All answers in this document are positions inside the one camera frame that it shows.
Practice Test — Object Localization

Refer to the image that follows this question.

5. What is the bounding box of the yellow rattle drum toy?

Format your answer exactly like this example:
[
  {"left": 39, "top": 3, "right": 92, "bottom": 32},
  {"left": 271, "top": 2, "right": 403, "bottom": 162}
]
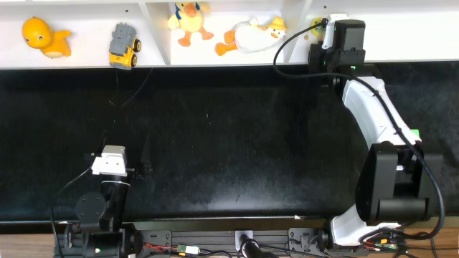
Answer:
[{"left": 310, "top": 16, "right": 326, "bottom": 37}]

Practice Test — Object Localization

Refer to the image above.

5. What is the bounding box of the white shelf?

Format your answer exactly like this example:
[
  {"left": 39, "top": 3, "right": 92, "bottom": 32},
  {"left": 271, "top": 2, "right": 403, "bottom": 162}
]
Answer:
[{"left": 0, "top": 0, "right": 459, "bottom": 70}]

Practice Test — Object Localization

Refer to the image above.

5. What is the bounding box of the white plush duck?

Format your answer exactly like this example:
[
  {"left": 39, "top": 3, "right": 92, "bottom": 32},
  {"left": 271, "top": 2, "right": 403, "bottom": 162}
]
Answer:
[{"left": 214, "top": 16, "right": 288, "bottom": 57}]

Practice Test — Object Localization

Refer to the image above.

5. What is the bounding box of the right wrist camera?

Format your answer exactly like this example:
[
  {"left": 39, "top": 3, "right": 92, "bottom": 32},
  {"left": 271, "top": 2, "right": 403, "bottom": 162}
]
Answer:
[{"left": 321, "top": 13, "right": 349, "bottom": 50}]

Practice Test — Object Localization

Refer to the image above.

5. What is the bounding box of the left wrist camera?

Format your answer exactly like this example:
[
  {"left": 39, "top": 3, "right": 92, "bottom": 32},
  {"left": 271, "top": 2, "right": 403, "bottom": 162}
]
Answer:
[{"left": 90, "top": 144, "right": 128, "bottom": 178}]

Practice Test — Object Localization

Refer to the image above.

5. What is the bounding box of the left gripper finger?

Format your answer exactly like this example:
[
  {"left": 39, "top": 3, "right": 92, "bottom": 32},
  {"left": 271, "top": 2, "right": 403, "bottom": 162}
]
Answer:
[{"left": 140, "top": 134, "right": 155, "bottom": 173}]

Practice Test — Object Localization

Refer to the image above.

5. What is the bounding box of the yellow rubber duck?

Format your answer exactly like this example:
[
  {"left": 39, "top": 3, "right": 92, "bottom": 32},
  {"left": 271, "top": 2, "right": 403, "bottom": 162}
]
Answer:
[{"left": 22, "top": 16, "right": 72, "bottom": 59}]

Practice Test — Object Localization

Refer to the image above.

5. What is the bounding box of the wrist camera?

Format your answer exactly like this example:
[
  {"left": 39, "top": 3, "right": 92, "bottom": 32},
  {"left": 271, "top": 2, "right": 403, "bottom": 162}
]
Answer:
[
  {"left": 90, "top": 144, "right": 128, "bottom": 178},
  {"left": 321, "top": 13, "right": 349, "bottom": 50}
]

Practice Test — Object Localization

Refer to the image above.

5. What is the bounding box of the mounting rail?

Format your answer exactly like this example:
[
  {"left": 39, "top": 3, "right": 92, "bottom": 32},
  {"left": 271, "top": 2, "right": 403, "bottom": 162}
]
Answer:
[{"left": 123, "top": 218, "right": 410, "bottom": 258}]

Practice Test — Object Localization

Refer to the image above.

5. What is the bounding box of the yellow plush duck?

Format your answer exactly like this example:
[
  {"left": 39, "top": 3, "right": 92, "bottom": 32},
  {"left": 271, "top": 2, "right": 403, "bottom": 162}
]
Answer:
[{"left": 166, "top": 1, "right": 215, "bottom": 48}]

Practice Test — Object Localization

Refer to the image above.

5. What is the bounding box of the grey and yellow toy truck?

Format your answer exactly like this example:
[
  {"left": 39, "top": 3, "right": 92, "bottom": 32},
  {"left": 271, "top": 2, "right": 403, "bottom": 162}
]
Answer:
[{"left": 108, "top": 22, "right": 142, "bottom": 71}]

